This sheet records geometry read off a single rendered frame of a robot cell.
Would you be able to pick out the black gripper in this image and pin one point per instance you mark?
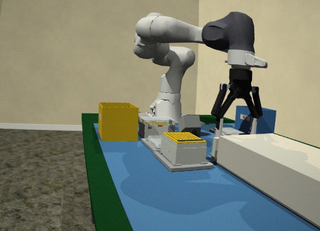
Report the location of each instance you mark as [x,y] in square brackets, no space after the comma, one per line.
[239,87]

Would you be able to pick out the yellow open-top bin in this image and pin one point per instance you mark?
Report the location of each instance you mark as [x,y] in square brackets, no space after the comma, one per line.
[118,122]

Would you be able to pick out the blue open-top bin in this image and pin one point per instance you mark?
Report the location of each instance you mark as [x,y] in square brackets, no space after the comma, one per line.
[265,124]

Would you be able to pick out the blue bench mat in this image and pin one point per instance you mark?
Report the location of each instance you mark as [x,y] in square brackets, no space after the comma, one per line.
[155,199]

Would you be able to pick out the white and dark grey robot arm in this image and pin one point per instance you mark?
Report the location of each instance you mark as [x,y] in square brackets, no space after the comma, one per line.
[233,34]

